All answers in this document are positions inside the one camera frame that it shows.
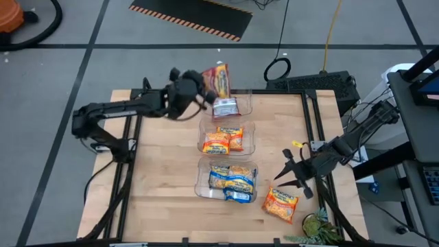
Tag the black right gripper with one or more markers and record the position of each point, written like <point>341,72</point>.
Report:
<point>315,166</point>

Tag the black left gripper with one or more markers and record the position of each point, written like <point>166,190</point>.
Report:
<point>183,96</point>

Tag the red beef ramen packet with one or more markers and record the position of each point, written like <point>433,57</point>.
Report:
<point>217,80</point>

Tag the silver packet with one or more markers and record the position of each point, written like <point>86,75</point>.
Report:
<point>225,108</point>

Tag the blue soy sauce ramen packet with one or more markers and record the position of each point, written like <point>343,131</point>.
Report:
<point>240,182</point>
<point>216,178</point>
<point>236,196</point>

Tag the orange chicken ramen packet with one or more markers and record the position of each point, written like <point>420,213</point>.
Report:
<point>236,137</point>
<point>216,144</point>
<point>279,205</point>

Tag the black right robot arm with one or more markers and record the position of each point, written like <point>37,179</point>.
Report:
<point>363,132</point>

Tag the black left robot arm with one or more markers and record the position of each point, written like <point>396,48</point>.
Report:
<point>113,109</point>

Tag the yellow tag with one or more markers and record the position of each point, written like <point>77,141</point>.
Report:
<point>297,144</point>

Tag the clear plastic bin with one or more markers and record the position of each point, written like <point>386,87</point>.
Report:
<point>202,192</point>
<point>248,130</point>
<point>245,103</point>

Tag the succulent plant in pot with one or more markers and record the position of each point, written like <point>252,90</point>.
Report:
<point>317,228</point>

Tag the black hazard striped mat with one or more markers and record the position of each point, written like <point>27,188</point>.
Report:
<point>192,15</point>

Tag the black computer case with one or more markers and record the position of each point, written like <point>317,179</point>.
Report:
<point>319,84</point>

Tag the white plastic container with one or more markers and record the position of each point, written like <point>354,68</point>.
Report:
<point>387,137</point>

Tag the dark grey desk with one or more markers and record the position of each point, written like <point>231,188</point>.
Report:
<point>418,130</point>

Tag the black keyboard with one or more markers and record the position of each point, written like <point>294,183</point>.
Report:
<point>432,185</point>

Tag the black monitor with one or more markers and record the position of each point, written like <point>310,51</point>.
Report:
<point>428,91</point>

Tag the orange vacuum cleaner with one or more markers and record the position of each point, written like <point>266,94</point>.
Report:
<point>10,15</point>

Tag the black aluminium table frame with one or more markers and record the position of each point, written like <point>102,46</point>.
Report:
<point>281,91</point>

